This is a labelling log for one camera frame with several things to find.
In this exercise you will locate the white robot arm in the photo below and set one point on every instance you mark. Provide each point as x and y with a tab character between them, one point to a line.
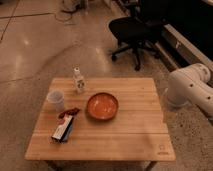
190	84

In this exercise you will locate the orange bowl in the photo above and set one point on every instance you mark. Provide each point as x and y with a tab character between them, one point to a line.
102	106

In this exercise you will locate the small clear plastic bottle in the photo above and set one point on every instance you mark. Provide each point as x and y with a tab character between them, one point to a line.
79	80

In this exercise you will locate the red wrapped snack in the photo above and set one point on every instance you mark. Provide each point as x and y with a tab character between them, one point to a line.
71	112

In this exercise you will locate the translucent plastic cup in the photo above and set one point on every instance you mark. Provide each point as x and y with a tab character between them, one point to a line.
56	98

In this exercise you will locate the wooden table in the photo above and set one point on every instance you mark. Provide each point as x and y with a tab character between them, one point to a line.
137	133

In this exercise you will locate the black office chair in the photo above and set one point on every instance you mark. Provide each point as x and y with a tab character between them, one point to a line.
144	24

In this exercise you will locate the white long workbench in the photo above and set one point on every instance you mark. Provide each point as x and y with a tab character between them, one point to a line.
175	47

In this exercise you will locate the white object with cables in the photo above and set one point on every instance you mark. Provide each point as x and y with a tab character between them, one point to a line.
67	8

